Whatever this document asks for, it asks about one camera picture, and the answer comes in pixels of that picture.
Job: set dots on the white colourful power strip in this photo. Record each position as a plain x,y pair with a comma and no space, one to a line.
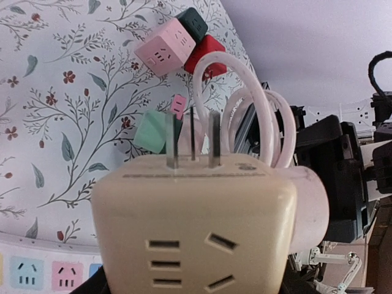
36,266

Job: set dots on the green cube adapter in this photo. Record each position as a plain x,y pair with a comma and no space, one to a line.
151,132

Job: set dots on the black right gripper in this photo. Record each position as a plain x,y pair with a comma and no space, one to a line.
332,150

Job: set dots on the dark green cube socket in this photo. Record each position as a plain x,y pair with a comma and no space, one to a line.
194,24

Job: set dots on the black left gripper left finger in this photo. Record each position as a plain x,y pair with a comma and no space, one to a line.
96,284

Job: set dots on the floral table mat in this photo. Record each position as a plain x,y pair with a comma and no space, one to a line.
72,96

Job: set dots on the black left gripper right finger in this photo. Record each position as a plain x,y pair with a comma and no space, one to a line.
293,284

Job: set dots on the pink cube socket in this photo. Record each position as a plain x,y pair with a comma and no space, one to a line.
167,48

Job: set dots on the beige cube socket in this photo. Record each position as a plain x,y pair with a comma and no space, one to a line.
210,224

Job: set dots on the pink heart adapter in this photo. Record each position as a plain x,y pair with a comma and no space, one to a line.
178,106

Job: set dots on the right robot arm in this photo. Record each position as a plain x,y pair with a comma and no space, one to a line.
377,156

